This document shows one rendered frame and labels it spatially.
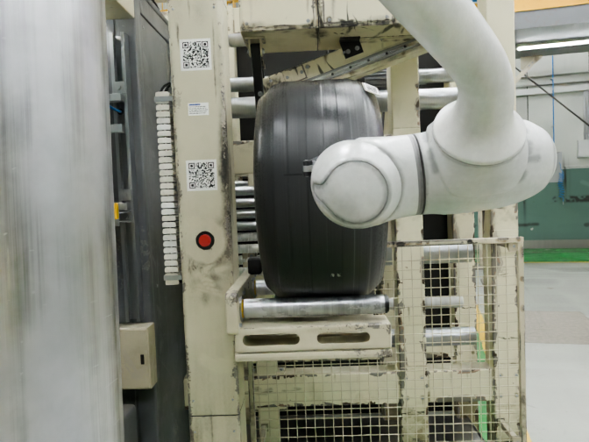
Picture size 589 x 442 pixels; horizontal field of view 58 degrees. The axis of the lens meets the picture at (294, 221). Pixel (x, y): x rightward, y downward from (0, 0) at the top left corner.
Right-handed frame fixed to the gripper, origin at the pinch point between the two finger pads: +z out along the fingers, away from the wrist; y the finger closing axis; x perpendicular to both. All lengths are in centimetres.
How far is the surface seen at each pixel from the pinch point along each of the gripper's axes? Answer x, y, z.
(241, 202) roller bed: 18, 27, 68
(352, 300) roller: 34.2, -3.6, 18.1
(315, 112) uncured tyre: -8.7, 3.3, 17.9
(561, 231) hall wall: 219, -439, 829
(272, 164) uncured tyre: 1.4, 12.9, 11.9
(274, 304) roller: 34.5, 14.5, 17.8
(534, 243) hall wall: 240, -394, 834
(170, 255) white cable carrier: 24, 41, 28
